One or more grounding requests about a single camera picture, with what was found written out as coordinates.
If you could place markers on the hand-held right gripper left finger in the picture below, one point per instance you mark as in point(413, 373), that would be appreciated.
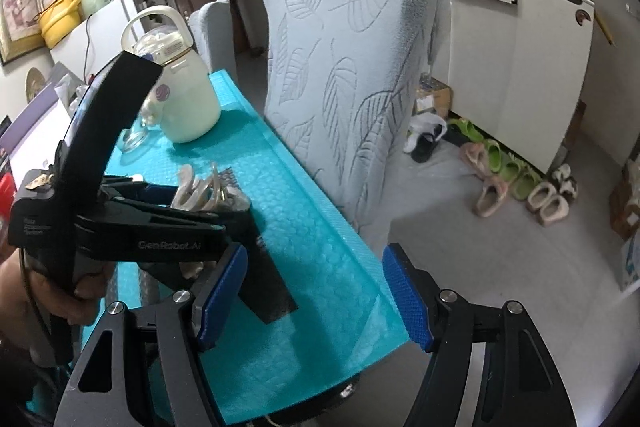
point(220, 297)

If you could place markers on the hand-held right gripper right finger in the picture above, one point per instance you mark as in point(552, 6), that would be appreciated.
point(407, 297)

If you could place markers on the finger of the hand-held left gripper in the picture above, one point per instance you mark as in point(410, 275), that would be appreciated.
point(155, 196)
point(170, 277)

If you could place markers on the beige hair claw clip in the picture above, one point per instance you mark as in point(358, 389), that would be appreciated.
point(200, 197)

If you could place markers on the person's left forearm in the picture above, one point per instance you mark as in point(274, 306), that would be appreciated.
point(12, 302)

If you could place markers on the person's left hand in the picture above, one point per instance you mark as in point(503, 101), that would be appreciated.
point(85, 302)

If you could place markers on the cartoon print glass mug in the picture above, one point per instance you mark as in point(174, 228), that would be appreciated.
point(135, 141)

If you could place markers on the white cartoon water bottle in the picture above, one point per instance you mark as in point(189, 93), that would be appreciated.
point(190, 107)

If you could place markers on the teal bubble mat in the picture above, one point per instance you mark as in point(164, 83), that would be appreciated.
point(320, 257)

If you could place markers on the red canister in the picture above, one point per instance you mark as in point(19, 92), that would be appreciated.
point(5, 189)

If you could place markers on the row of house slippers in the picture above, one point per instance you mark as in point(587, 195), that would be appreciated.
point(500, 167)

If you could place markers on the woven round trivet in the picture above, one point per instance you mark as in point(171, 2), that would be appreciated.
point(36, 83)

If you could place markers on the white fridge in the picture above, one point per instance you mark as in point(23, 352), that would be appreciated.
point(107, 37)

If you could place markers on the yellow pot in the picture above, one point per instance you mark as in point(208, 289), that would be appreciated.
point(60, 24)

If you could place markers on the large leaf pattern chair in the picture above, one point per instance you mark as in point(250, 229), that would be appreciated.
point(345, 82)

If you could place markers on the framed picture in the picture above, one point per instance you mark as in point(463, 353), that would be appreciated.
point(17, 19)

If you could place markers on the pile of cardboard boxes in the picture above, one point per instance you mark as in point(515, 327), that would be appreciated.
point(625, 207)

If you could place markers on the white cabinet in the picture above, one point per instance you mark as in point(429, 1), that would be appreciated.
point(520, 72)

